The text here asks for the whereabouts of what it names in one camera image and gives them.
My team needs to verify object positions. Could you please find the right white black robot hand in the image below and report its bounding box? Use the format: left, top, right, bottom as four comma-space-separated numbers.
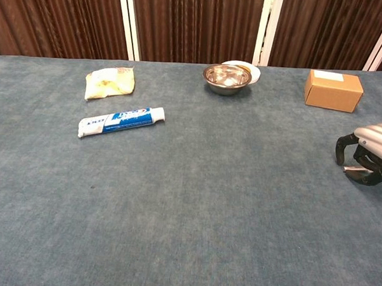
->
334, 120, 382, 187

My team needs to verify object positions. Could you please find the small metal cylinder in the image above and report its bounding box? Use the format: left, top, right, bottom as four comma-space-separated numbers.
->
343, 166, 374, 175

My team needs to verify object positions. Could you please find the brown cardboard box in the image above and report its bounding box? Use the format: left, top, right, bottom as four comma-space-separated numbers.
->
303, 69, 366, 114

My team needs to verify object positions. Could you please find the white plate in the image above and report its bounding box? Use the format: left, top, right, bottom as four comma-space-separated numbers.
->
220, 59, 262, 87

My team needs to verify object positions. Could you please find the stainless steel bowl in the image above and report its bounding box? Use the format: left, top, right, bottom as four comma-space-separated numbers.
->
201, 63, 253, 97

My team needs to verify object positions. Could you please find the blue table mat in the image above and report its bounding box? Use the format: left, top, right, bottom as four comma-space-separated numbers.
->
0, 54, 382, 286

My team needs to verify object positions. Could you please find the blue white toothpaste tube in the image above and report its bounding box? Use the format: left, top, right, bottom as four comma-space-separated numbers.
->
77, 103, 167, 142

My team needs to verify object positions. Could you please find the pale yellow snack packet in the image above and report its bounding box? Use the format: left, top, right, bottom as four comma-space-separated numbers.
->
84, 65, 137, 103

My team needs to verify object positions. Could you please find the white partition frame post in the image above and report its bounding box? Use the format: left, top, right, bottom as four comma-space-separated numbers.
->
362, 0, 382, 72
251, 0, 284, 68
114, 0, 144, 61

